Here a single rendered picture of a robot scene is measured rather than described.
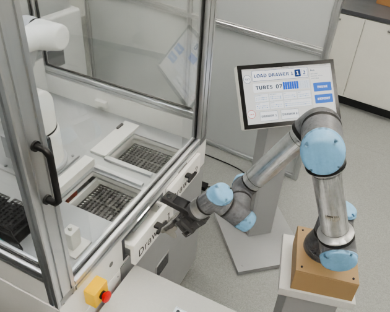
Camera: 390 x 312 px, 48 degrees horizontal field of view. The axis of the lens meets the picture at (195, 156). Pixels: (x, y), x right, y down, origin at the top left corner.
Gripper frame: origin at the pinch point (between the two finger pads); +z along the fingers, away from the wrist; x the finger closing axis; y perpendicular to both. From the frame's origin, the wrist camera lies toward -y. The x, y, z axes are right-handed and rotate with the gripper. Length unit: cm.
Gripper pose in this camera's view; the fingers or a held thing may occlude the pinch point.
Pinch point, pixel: (164, 226)
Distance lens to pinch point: 165.3
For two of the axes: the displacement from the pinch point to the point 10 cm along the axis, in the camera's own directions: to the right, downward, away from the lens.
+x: 4.5, -5.3, 7.2
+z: -5.5, 4.7, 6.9
